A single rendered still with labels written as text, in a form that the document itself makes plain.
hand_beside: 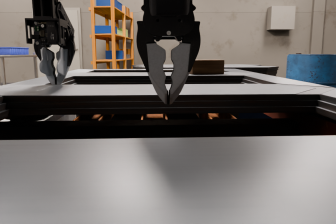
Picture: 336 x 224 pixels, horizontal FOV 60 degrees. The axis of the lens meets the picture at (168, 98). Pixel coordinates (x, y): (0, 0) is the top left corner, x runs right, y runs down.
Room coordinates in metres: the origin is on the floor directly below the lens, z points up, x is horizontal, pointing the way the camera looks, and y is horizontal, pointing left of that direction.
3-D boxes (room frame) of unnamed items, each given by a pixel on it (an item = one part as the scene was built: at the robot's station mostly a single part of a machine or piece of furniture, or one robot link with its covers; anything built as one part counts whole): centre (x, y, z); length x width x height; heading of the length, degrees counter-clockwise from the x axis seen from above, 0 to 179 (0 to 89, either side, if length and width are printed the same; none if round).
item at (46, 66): (0.66, 0.28, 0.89); 0.06 x 0.03 x 0.09; 3
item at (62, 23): (0.66, 0.26, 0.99); 0.09 x 0.08 x 0.12; 3
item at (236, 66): (1.63, -0.19, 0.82); 0.80 x 0.40 x 0.06; 93
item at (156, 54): (0.45, 0.02, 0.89); 0.06 x 0.03 x 0.09; 3
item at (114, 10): (7.11, 1.27, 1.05); 2.27 x 0.63 x 2.09; 0
